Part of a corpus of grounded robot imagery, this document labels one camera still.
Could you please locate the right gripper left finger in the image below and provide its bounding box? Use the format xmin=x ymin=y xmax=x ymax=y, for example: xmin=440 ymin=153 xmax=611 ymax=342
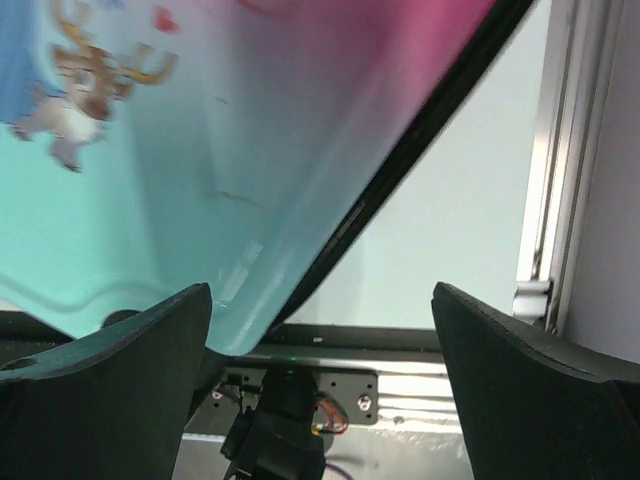
xmin=1 ymin=284 xmax=211 ymax=479

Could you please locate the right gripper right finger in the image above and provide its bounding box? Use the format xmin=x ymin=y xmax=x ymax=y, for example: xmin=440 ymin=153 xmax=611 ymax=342
xmin=431 ymin=282 xmax=639 ymax=479

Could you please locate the pink and teal kids suitcase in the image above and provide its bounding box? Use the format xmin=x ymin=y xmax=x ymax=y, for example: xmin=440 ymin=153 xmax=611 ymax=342
xmin=1 ymin=1 xmax=531 ymax=356

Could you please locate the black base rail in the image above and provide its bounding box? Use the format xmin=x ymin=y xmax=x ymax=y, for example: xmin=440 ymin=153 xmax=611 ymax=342
xmin=0 ymin=309 xmax=451 ymax=429

